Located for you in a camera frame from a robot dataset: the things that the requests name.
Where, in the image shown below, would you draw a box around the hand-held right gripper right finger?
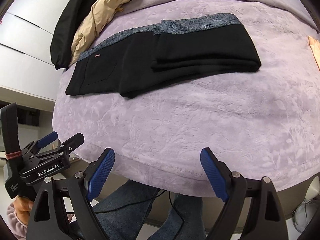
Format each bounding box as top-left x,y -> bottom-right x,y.
200,147 -> 294,240

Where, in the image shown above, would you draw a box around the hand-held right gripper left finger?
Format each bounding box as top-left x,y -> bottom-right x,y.
26,147 -> 116,240

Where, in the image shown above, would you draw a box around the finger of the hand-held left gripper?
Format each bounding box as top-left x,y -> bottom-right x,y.
31,133 -> 85,159
24,132 -> 58,156

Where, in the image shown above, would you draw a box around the black pants with blue trim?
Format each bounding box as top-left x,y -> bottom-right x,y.
65,13 -> 262,99

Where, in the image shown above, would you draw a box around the person's left forearm pink sleeve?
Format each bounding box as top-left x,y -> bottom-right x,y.
6,202 -> 28,238

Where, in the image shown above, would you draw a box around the person's left hand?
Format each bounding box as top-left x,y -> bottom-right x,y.
14,196 -> 34,227

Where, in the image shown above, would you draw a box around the open cabinet shelf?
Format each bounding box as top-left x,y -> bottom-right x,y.
15,100 -> 54,128

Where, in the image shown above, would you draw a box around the person's left leg in jeans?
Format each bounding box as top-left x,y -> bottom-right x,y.
72,180 -> 160,240

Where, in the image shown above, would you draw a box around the person's leg in jeans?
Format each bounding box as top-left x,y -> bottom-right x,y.
72,180 -> 160,240
160,192 -> 203,240

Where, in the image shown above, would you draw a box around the person's right leg in jeans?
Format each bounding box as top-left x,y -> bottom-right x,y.
160,192 -> 203,240

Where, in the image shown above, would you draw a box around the lavender embossed blanket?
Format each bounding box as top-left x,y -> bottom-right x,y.
51,0 -> 320,200

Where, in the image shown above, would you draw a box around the white wardrobe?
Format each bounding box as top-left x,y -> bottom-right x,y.
0,0 -> 83,100

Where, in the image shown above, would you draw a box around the black jacket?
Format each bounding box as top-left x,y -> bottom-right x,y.
50,0 -> 112,71

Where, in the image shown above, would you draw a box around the beige puffer jacket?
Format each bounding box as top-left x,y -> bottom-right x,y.
71,0 -> 150,67

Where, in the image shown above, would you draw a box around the orange cloth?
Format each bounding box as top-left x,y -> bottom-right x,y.
308,35 -> 320,72

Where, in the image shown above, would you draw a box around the black cable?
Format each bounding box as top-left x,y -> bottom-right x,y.
92,190 -> 185,230

